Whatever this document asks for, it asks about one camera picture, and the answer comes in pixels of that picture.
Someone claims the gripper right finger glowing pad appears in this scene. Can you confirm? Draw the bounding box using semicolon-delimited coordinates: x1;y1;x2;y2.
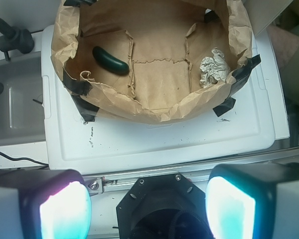
205;163;299;239

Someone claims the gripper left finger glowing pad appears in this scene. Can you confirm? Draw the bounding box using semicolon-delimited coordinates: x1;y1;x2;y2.
0;169;92;239

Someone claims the white paper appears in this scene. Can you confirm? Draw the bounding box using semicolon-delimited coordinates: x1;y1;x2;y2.
199;48;231;88

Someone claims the white plastic lid board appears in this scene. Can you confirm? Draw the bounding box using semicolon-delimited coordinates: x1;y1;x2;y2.
41;26;275;175

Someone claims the grey toy sink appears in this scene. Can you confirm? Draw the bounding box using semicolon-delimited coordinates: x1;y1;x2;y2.
0;52;45;146

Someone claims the black tape front right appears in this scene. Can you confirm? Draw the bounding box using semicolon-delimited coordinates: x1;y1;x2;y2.
213;97;236;117

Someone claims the black tape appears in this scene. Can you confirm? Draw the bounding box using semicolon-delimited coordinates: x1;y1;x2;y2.
229;54;261;97
62;69;100;122
213;97;236;117

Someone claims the black tape front left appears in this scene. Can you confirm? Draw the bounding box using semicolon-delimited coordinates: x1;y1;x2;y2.
62;69;100;122

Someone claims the black tape right side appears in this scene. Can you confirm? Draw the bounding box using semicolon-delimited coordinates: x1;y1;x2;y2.
229;54;261;97

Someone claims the dark green toy cucumber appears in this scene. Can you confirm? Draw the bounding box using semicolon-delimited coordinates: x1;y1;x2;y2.
92;46;130;75

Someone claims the black toy faucet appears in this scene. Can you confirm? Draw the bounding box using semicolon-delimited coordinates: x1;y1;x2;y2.
0;18;35;61

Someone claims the brown paper bag tray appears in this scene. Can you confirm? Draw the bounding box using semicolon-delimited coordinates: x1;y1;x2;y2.
51;0;253;124

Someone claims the black tape far corner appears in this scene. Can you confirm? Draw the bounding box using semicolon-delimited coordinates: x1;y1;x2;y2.
204;10;219;23

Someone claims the aluminium frame rail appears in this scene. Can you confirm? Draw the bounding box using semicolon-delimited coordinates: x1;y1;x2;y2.
83;146;299;196

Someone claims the black cable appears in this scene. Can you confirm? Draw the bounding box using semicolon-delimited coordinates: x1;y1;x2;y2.
0;144;49;167

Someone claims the black octagonal mount plate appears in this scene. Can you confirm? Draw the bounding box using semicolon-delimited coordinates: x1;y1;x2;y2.
116;173;214;239

